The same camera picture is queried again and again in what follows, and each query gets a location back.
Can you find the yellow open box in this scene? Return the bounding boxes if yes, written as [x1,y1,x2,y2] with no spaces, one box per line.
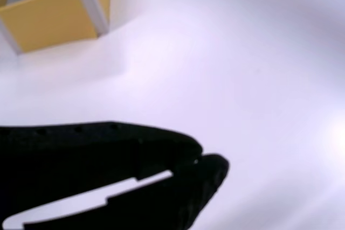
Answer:
[0,0,112,54]

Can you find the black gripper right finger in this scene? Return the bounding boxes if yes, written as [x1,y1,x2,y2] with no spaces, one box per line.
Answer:
[23,153,231,230]

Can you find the white table cover sheet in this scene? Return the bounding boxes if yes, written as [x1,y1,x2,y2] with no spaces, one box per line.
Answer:
[0,0,345,230]

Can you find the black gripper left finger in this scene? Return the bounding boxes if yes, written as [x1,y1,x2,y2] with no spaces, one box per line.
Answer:
[0,121,204,230]

